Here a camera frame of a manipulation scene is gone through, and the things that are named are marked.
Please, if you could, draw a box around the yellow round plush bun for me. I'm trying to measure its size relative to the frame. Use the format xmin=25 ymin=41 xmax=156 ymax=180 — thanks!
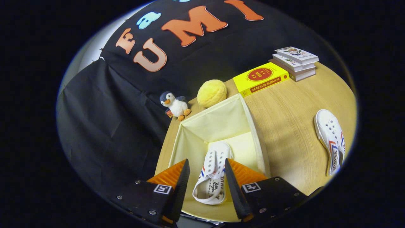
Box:
xmin=197 ymin=79 xmax=227 ymax=108

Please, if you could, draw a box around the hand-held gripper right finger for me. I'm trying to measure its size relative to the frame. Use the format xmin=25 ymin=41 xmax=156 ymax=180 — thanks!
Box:
xmin=225 ymin=158 xmax=309 ymax=223

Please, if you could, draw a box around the yellow book with red circle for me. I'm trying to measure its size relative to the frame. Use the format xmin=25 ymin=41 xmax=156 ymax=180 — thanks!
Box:
xmin=233 ymin=62 xmax=290 ymax=98

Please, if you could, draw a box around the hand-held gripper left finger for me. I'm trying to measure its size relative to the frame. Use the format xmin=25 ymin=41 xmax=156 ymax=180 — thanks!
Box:
xmin=114 ymin=159 xmax=190 ymax=227

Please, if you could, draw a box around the white canvas shoe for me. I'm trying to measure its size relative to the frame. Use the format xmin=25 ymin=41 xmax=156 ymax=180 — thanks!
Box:
xmin=192 ymin=141 xmax=234 ymax=205
xmin=314 ymin=109 xmax=346 ymax=176

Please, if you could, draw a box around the beige fabric storage box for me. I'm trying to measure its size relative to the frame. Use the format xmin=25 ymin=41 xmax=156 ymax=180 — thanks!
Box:
xmin=168 ymin=93 xmax=271 ymax=222

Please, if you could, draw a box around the brown cover book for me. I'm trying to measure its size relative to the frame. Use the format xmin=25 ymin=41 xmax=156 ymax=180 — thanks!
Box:
xmin=268 ymin=59 xmax=317 ymax=82

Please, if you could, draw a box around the white illustrated cover book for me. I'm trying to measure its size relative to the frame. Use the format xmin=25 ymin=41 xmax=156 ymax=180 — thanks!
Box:
xmin=275 ymin=47 xmax=319 ymax=65

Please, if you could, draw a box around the penguin plush toy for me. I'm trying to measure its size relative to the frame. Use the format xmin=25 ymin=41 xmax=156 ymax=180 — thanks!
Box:
xmin=159 ymin=91 xmax=192 ymax=122

